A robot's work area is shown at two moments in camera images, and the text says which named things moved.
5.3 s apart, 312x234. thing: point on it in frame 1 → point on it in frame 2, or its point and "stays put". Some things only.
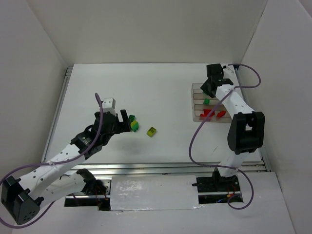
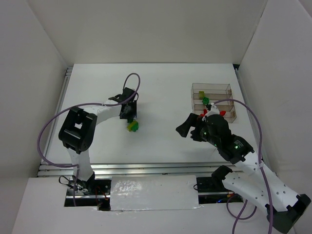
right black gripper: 214,81 → 195,129
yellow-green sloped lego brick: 151,132 → 202,94
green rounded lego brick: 135,126 stays put
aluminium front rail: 158,168 stays put
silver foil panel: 154,192 stays put
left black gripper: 119,124 → 129,113
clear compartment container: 201,100 stays put
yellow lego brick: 133,123 stays put
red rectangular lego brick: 205,112 stays put
